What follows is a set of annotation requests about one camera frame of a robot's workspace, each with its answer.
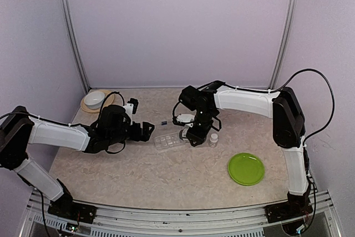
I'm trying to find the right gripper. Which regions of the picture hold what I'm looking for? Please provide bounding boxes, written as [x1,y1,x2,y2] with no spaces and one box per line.
[185,109,214,146]

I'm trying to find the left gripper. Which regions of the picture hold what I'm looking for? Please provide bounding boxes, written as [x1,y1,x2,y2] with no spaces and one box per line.
[108,122,155,145]

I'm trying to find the clear plastic pill organizer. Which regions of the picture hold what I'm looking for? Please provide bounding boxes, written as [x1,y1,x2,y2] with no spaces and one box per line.
[152,120,185,151]

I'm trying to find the orange label pill bottle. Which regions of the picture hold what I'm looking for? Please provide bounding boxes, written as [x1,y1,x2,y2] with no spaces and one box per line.
[179,128,189,142]

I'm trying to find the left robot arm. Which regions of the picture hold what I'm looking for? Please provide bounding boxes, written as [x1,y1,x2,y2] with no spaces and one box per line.
[1,90,155,218]

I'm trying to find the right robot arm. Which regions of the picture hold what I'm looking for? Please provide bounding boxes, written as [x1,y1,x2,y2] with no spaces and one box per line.
[172,80,326,217]

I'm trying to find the small white pill bottle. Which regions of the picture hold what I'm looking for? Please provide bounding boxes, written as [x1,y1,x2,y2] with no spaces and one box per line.
[209,133,219,148]

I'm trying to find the green plate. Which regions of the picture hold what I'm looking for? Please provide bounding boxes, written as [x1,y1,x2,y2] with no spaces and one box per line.
[227,153,265,186]

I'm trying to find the white bowl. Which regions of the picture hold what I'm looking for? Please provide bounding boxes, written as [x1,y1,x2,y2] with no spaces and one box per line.
[84,91,105,110]

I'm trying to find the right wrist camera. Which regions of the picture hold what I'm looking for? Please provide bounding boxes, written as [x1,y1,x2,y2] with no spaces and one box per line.
[173,114,195,127]

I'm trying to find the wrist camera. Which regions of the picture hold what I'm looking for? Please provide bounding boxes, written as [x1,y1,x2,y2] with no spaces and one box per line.
[173,114,195,127]
[123,98,139,124]

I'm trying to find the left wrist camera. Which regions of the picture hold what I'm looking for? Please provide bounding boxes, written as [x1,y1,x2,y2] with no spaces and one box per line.
[123,98,139,124]

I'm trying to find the front aluminium rail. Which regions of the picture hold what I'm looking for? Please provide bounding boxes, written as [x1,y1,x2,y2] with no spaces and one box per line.
[17,191,345,236]

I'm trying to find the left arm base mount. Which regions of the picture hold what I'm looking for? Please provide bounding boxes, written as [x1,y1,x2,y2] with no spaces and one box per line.
[48,195,97,224]

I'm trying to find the right aluminium frame post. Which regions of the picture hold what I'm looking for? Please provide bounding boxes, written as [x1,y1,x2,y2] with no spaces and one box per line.
[268,0,297,89]

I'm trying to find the aluminium frame post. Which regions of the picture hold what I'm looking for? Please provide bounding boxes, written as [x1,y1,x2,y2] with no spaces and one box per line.
[60,0,91,93]
[268,0,297,89]

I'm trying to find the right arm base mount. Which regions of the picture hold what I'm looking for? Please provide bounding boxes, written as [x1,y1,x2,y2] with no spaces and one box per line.
[265,192,313,223]

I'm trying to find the left aluminium frame post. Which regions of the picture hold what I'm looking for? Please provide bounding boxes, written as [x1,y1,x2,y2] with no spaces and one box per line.
[60,0,91,93]

